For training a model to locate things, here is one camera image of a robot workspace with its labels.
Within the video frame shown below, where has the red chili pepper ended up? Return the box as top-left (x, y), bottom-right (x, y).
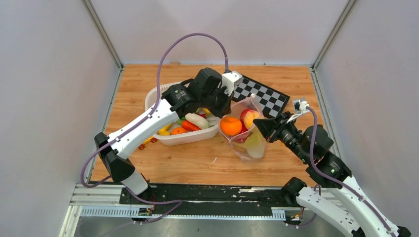
top-left (197, 113), bottom-right (207, 119)

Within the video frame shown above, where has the white daikon radish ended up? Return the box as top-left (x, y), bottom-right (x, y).
top-left (185, 113), bottom-right (209, 129)

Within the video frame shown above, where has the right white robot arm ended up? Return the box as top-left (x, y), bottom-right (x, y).
top-left (253, 112), bottom-right (412, 237)

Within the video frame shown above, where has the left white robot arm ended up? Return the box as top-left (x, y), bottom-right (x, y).
top-left (94, 68), bottom-right (243, 204)

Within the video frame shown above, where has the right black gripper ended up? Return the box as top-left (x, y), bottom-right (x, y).
top-left (251, 111), bottom-right (309, 163)

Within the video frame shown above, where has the white plastic basket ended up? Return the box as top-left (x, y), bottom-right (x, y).
top-left (144, 81), bottom-right (226, 147)

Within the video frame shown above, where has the yellow peach fruit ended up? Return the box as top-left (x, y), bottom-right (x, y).
top-left (243, 110), bottom-right (259, 130)

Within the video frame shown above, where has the black white checkerboard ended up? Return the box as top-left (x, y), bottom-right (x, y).
top-left (232, 75), bottom-right (290, 118)

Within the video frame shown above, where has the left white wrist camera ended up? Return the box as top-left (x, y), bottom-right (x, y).
top-left (221, 71), bottom-right (243, 96)

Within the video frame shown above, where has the clear zip top bag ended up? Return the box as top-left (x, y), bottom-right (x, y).
top-left (218, 94), bottom-right (266, 161)

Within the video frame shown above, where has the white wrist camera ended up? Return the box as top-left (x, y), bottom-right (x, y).
top-left (221, 71), bottom-right (243, 96)
top-left (287, 98), bottom-right (310, 123)

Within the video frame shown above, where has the yellow napa cabbage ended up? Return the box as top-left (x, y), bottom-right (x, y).
top-left (243, 129), bottom-right (266, 159)

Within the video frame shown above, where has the carrot with green stem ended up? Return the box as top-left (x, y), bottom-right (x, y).
top-left (175, 119), bottom-right (201, 131)

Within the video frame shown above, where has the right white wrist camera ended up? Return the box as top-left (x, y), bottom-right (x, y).
top-left (287, 98), bottom-right (310, 123)

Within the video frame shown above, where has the yellow toy car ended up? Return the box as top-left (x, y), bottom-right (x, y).
top-left (138, 137), bottom-right (158, 150)

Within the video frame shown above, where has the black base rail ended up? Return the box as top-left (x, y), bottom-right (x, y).
top-left (67, 183), bottom-right (371, 226)

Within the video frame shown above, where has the yellow lemon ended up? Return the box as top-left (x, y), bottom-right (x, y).
top-left (158, 123), bottom-right (172, 136)

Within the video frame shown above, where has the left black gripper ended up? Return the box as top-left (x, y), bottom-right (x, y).
top-left (201, 84), bottom-right (236, 119)

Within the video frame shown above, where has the orange fruit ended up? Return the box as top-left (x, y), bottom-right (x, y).
top-left (219, 117), bottom-right (243, 136)
top-left (171, 127), bottom-right (188, 135)

